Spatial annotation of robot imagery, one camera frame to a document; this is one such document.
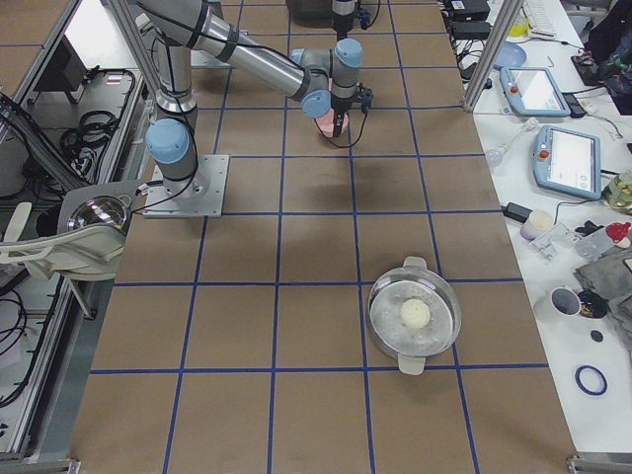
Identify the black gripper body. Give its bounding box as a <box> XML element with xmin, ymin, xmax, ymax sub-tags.
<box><xmin>331</xmin><ymin>84</ymin><xmax>373</xmax><ymax>115</ymax></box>

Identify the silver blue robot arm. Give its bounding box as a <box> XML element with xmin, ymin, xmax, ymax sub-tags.
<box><xmin>136</xmin><ymin>1</ymin><xmax>372</xmax><ymax>137</ymax></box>

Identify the light blue plate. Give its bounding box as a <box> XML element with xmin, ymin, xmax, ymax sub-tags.
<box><xmin>493</xmin><ymin>41</ymin><xmax>527</xmax><ymax>70</ymax></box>

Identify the white round object in bowl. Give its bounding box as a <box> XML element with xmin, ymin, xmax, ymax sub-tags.
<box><xmin>400</xmin><ymin>298</ymin><xmax>431</xmax><ymax>330</ymax></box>

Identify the grey teach pendant far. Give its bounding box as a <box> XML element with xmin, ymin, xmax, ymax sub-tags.
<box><xmin>499</xmin><ymin>67</ymin><xmax>571</xmax><ymax>118</ymax></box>

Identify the grey teach pendant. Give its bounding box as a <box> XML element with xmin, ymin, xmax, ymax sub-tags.
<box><xmin>532</xmin><ymin>125</ymin><xmax>601</xmax><ymax>200</ymax></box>
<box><xmin>499</xmin><ymin>67</ymin><xmax>571</xmax><ymax>118</ymax></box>

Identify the black power adapter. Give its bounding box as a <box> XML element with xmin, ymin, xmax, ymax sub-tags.
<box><xmin>502</xmin><ymin>202</ymin><xmax>532</xmax><ymax>224</ymax></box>

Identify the grey teach pendant near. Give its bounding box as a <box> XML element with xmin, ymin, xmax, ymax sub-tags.
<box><xmin>532</xmin><ymin>125</ymin><xmax>601</xmax><ymax>200</ymax></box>

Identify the white purple cup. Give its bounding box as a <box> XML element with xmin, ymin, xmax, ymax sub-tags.
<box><xmin>519</xmin><ymin>210</ymin><xmax>554</xmax><ymax>241</ymax></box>

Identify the shiny dome lamp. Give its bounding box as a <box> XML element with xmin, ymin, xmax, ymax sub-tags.
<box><xmin>56</xmin><ymin>180</ymin><xmax>141</xmax><ymax>234</ymax></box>

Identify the white mug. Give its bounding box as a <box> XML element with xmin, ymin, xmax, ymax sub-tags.
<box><xmin>533</xmin><ymin>286</ymin><xmax>582</xmax><ymax>323</ymax></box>

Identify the grey cloth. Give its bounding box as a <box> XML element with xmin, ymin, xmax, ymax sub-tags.
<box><xmin>575</xmin><ymin>248</ymin><xmax>631</xmax><ymax>352</ymax></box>

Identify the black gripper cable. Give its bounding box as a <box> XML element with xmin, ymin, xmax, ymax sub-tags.
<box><xmin>323</xmin><ymin>106</ymin><xmax>369</xmax><ymax>149</ymax></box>

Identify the aluminium frame post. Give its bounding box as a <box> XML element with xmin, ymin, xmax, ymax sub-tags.
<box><xmin>462</xmin><ymin>0</ymin><xmax>522</xmax><ymax>113</ymax></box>

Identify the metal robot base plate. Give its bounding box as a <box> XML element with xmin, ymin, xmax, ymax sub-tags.
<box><xmin>141</xmin><ymin>154</ymin><xmax>229</xmax><ymax>218</ymax></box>

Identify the glass bowl with white handles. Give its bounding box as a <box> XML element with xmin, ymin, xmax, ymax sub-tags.
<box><xmin>366</xmin><ymin>256</ymin><xmax>462</xmax><ymax>375</ymax></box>

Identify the blue rubber ring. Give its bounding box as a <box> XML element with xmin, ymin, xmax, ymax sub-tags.
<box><xmin>574</xmin><ymin>364</ymin><xmax>608</xmax><ymax>397</ymax></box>

